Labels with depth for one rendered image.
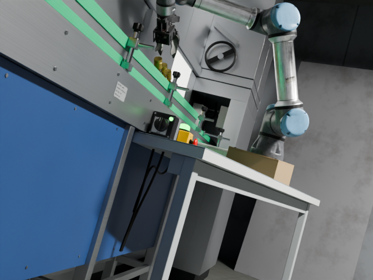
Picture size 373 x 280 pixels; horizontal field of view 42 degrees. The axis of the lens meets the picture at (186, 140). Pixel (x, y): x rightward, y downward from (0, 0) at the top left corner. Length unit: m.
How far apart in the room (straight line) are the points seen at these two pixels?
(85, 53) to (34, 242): 0.43
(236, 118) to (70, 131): 2.12
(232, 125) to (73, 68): 2.20
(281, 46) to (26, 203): 1.28
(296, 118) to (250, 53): 1.33
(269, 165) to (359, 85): 2.81
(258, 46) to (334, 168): 1.65
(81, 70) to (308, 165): 3.64
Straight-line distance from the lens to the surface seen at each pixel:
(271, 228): 4.50
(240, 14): 2.12
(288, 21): 2.01
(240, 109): 3.18
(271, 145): 2.12
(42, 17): 0.93
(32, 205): 1.10
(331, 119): 4.67
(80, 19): 1.09
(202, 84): 3.25
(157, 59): 2.00
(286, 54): 2.02
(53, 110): 1.06
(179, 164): 1.49
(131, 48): 1.32
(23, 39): 0.89
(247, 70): 3.24
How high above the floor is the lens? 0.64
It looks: 5 degrees up
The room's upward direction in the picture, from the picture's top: 16 degrees clockwise
